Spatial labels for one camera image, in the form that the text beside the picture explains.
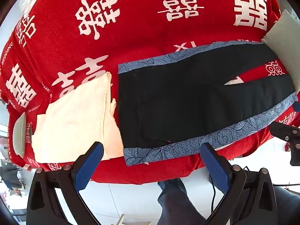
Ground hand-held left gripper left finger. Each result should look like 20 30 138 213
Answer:
26 141 105 225

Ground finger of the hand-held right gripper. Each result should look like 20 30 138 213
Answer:
269 121 300 166

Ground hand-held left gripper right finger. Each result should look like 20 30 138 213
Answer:
200 142 278 225

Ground black pants with blue trim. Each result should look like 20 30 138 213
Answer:
117 41 298 167

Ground cream folded cloth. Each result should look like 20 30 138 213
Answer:
31 72 124 163

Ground person's left leg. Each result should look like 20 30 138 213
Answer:
157 178 212 225

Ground person's leg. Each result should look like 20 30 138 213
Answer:
273 186 300 225
157 178 212 225

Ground light wooden furniture piece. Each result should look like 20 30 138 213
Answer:
117 213 152 225

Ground person's right leg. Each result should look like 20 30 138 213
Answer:
273 186 300 225

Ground white plate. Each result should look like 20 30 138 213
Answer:
12 112 28 159

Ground dark clothes on rack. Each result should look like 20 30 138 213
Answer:
0 162 25 193

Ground pale green pillow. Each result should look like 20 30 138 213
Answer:
261 9 300 95

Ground red printed blanket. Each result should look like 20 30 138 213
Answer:
0 0 300 185

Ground black cable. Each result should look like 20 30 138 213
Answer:
208 166 249 217

